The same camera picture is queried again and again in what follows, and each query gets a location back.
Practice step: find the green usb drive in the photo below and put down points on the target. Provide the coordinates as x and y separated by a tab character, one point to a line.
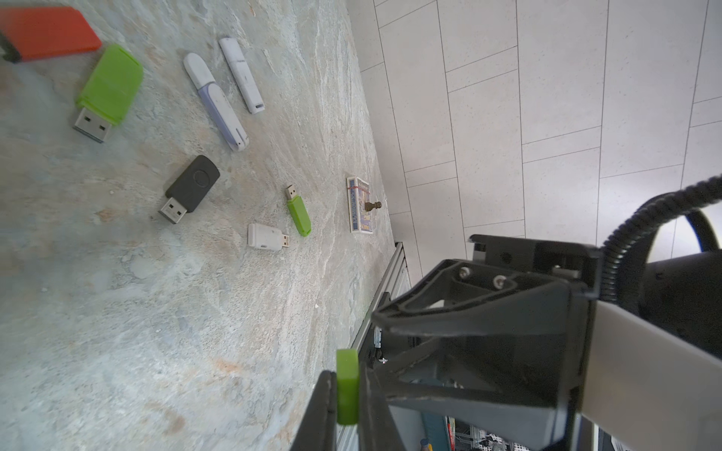
298	211
108	95

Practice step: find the colourful small card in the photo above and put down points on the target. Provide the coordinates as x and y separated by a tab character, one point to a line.
360	205

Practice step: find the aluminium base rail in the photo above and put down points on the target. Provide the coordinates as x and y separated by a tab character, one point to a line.
368	337

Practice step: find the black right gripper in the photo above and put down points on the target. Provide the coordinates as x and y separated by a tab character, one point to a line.
529	305

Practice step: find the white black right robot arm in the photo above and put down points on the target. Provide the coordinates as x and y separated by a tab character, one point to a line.
653	378

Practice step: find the red usb drive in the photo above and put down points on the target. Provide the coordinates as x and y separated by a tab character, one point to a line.
45	32

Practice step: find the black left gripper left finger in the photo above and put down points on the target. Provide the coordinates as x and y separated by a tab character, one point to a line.
318	429

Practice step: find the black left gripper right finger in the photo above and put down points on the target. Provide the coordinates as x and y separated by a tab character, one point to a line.
376	428

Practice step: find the white usb drive capped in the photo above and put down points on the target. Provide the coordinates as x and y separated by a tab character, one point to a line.
242	75

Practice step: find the black usb drive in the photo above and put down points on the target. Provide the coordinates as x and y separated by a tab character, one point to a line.
189	189

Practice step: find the white usb drive short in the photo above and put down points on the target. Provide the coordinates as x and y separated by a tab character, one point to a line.
266	238

